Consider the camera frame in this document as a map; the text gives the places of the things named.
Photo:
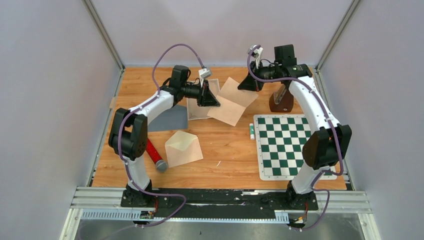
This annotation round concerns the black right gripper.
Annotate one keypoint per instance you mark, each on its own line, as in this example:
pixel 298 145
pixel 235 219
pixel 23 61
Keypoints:
pixel 250 83

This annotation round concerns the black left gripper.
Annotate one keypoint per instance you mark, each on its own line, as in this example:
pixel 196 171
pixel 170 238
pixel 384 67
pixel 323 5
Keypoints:
pixel 205 96

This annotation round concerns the cream letter paper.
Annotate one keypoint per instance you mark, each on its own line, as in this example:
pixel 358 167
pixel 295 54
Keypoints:
pixel 233 103

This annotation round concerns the cream pink envelope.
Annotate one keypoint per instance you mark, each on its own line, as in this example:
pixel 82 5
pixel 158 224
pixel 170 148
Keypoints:
pixel 182 148

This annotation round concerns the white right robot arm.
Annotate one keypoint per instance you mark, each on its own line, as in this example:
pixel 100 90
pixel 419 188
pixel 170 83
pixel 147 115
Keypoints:
pixel 326 149

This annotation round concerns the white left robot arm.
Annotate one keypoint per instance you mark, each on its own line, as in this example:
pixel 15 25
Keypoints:
pixel 129 132

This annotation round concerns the grey envelope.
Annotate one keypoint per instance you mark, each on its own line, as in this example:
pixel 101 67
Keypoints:
pixel 175 118

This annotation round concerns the wooden metronome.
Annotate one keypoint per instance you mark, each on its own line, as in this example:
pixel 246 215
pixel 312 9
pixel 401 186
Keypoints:
pixel 281 101

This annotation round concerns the green white glue stick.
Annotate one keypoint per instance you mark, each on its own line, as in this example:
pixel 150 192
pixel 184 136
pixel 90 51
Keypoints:
pixel 252 131

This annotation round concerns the green white chessboard mat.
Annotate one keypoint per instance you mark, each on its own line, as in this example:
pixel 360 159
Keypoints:
pixel 279 141

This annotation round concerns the red microphone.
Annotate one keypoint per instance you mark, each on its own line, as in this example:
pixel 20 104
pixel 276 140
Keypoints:
pixel 160 165

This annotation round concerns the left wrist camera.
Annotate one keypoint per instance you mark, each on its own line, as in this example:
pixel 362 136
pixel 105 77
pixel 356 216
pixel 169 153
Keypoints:
pixel 204 73

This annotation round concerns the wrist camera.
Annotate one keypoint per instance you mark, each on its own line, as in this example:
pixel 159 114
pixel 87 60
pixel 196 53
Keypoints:
pixel 255 51
pixel 204 73

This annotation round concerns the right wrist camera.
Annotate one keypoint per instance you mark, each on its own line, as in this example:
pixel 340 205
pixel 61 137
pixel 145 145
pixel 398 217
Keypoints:
pixel 255 51

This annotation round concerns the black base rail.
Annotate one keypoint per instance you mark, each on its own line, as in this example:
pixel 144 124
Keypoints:
pixel 218 203

